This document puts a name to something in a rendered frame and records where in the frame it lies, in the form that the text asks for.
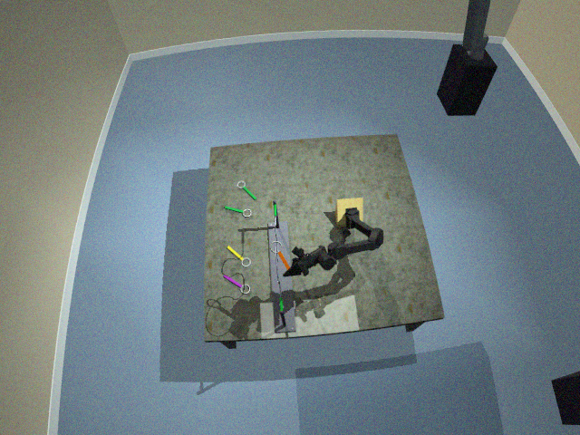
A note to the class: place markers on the orange handle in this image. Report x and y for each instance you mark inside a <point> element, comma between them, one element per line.
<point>280,254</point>

